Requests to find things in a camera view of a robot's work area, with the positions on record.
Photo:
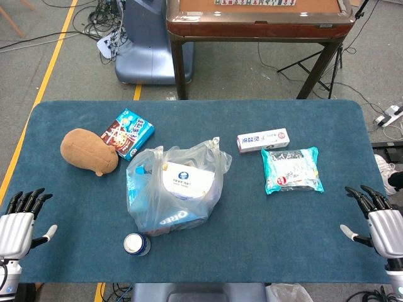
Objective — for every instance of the white instant food bowl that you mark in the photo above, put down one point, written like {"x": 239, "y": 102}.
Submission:
{"x": 189, "y": 181}

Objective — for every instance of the row of mahjong tiles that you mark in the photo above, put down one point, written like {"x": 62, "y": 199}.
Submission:
{"x": 255, "y": 2}

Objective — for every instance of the blue chocolate cookie box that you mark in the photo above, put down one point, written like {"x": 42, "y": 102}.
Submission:
{"x": 130, "y": 132}

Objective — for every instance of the black foot pedal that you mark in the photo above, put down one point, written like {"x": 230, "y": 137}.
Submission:
{"x": 388, "y": 151}

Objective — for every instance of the teal wet wipes pack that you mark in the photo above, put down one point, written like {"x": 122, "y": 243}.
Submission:
{"x": 292, "y": 171}

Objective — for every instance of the white sneaker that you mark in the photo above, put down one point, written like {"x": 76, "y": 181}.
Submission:
{"x": 384, "y": 171}

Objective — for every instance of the clear plastic bag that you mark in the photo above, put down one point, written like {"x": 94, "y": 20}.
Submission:
{"x": 288, "y": 293}
{"x": 151, "y": 195}

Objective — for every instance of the brown capybara plush toy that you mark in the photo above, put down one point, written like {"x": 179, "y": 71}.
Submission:
{"x": 85, "y": 152}

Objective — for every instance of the white power strip with plugs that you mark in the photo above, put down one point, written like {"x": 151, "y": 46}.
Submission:
{"x": 105, "y": 47}

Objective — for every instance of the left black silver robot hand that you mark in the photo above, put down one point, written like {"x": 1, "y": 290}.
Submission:
{"x": 15, "y": 232}

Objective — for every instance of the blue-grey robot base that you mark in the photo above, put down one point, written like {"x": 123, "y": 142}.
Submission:
{"x": 145, "y": 56}

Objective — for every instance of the blue drink can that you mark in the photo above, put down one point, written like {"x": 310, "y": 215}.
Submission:
{"x": 135, "y": 244}

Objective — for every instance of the blue felt table mat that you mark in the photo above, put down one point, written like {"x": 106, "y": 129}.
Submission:
{"x": 252, "y": 239}

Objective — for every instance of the clear crumpled plastic bag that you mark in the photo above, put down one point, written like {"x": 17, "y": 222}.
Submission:
{"x": 288, "y": 293}

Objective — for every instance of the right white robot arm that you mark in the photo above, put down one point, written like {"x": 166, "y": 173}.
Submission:
{"x": 396, "y": 277}

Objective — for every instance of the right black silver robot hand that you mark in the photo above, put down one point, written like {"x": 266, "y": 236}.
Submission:
{"x": 387, "y": 232}

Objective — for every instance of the black tripod stand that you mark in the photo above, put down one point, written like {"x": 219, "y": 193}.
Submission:
{"x": 330, "y": 75}

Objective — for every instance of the white toothpaste box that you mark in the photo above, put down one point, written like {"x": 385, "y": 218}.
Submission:
{"x": 263, "y": 140}

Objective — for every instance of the brown mahjong table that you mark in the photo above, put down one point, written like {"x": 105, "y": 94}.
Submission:
{"x": 258, "y": 28}

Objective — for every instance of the grey-blue robot torso base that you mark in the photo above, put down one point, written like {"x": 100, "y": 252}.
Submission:
{"x": 198, "y": 292}

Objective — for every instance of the blue Oreo cookie pack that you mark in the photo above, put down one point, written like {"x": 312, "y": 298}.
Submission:
{"x": 176, "y": 218}

